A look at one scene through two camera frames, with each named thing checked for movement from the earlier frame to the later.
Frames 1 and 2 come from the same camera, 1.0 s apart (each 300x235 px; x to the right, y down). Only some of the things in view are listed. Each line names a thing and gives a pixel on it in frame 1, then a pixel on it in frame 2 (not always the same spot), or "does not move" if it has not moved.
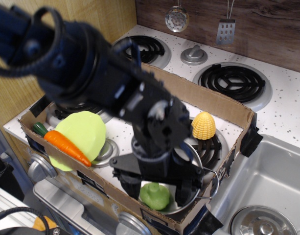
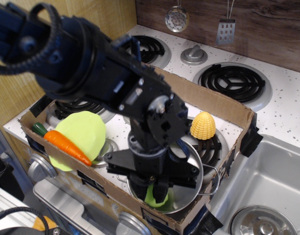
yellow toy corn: x=204 y=126 does not move
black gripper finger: x=184 y=190 to x=160 y=189
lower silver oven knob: x=129 y=224 does not move
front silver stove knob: x=109 y=150 does not move
